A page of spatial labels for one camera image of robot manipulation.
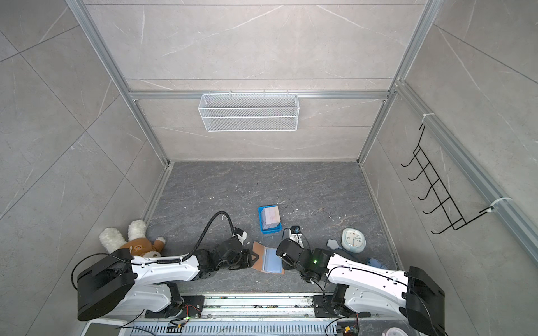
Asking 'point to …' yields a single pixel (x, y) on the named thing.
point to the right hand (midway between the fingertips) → (288, 255)
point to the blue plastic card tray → (275, 229)
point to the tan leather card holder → (269, 261)
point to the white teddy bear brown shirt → (138, 243)
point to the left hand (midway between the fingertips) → (262, 256)
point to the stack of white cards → (270, 218)
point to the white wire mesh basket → (249, 112)
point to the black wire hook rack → (457, 220)
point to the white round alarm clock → (352, 240)
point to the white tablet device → (106, 328)
